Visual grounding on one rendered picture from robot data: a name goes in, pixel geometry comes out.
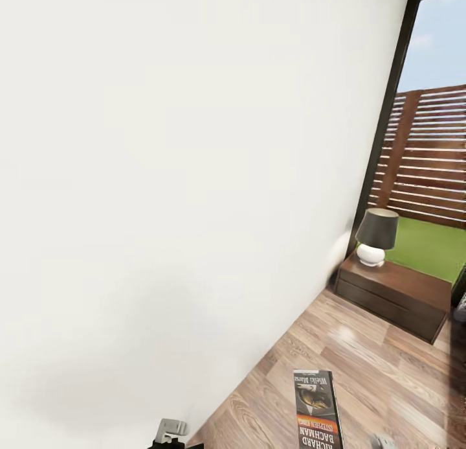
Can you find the nightstand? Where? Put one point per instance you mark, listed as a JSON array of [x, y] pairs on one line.
[[408, 299]]

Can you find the hardback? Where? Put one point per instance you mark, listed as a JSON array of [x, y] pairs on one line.
[[318, 418]]

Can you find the table lamp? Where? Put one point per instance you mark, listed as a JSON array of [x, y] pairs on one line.
[[376, 233]]

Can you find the fixed window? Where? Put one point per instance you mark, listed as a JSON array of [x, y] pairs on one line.
[[417, 165]]

